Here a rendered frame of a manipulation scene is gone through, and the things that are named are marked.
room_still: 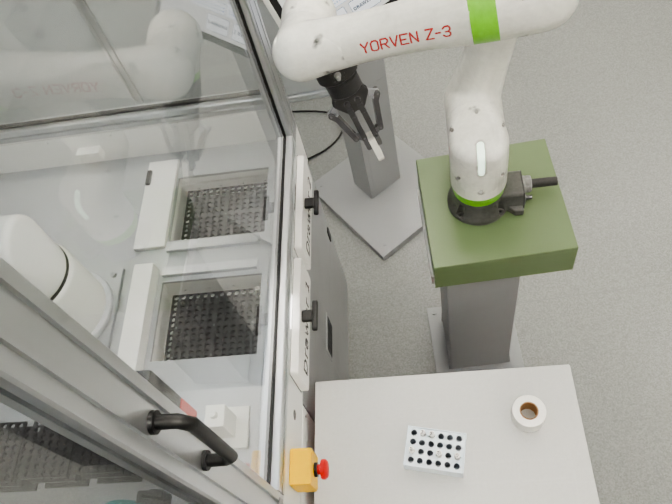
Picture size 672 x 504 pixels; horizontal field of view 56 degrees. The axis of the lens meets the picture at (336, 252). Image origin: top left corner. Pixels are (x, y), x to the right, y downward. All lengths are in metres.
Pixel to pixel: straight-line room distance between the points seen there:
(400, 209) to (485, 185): 1.20
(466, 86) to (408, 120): 1.51
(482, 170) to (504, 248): 0.22
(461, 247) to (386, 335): 0.92
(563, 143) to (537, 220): 1.32
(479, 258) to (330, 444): 0.54
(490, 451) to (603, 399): 0.94
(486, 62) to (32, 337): 1.12
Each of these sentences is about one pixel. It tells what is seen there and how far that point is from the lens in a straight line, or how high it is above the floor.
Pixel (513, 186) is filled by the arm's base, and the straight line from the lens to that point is 1.57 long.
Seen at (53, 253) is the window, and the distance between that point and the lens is 0.62.
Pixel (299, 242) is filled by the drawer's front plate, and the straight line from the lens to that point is 1.52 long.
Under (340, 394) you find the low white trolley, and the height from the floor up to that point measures 0.76.
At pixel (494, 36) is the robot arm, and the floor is 1.41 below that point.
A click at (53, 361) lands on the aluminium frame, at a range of 0.58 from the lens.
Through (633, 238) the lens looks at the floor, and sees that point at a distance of 2.65.
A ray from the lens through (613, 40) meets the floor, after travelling 3.36.
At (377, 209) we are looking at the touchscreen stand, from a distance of 2.63.
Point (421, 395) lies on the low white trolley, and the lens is 1.49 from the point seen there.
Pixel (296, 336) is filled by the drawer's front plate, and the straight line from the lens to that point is 1.40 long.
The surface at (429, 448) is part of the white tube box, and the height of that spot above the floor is 0.80.
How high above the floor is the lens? 2.17
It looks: 57 degrees down
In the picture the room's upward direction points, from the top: 18 degrees counter-clockwise
